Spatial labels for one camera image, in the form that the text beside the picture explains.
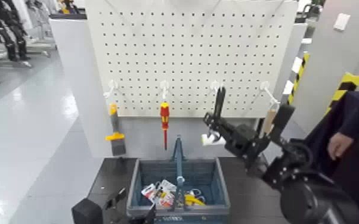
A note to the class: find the red yellow screwdriver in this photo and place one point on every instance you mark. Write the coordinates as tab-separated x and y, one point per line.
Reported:
164	115

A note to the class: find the bare person hand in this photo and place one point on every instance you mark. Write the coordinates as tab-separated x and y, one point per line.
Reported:
339	145

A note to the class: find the white paper tag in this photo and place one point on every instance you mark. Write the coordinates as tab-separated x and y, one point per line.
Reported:
297	64
288	87

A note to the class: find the black humanoid robot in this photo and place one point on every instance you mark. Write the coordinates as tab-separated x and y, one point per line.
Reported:
9	34

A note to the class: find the red white small package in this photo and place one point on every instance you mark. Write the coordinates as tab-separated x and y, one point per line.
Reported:
149	190

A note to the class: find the yellow curved tool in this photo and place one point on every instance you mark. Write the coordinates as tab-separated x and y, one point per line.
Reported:
193	199

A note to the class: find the yellow black hazard strip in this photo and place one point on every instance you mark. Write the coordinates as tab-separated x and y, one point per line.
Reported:
350	79
301	74

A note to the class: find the black adjustable wrench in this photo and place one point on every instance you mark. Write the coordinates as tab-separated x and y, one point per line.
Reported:
220	100

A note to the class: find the white perforated pegboard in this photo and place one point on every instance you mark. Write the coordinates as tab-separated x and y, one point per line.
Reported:
167	47

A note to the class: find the yellow black machine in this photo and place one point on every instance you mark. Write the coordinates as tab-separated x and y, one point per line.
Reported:
68	6

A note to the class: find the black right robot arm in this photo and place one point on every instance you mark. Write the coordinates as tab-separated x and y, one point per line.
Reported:
308	200

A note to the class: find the white wall switch plate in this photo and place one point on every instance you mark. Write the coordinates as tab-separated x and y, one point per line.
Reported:
342	21

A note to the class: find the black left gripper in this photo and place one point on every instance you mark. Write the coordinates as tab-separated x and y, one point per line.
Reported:
87	212

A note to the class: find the white pegboard hook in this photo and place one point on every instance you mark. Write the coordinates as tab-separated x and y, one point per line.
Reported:
164	85
214	85
264	85
112	84

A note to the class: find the dark equipment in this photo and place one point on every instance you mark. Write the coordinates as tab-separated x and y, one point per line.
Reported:
311	9

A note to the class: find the teal plastic crate grey rim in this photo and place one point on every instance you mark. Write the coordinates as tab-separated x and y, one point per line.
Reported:
154	173

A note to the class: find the orange white small package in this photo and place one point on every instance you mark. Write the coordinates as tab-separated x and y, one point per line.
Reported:
166	200

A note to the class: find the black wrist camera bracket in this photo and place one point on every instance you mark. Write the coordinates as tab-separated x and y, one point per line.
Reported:
284	120

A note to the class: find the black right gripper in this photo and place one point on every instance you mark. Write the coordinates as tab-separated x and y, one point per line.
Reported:
245	145

